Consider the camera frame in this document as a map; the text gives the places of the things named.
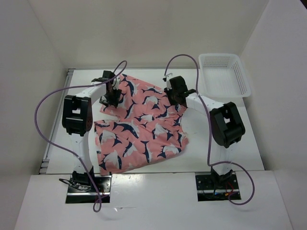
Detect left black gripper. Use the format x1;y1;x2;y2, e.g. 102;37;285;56
98;87;121;108

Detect pink shark print shorts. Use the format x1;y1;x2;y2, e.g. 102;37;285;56
94;74;189;175

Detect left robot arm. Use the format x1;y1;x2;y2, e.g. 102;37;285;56
62;70;121;192

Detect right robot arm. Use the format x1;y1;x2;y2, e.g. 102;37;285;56
163;74;246;189

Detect white plastic basket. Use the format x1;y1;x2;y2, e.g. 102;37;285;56
199;53;251;98

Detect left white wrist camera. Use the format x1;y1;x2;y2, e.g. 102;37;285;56
112;76;120;89

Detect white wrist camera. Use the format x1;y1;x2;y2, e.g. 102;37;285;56
163;73;173;82
112;76;120;89

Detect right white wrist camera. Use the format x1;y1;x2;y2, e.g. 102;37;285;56
163;73;173;82

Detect aluminium table edge rail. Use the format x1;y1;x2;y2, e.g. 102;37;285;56
38;69;75;175

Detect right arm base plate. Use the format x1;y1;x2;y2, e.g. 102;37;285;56
195;172;241;202

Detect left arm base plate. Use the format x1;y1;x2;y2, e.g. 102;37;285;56
65;174;113;204

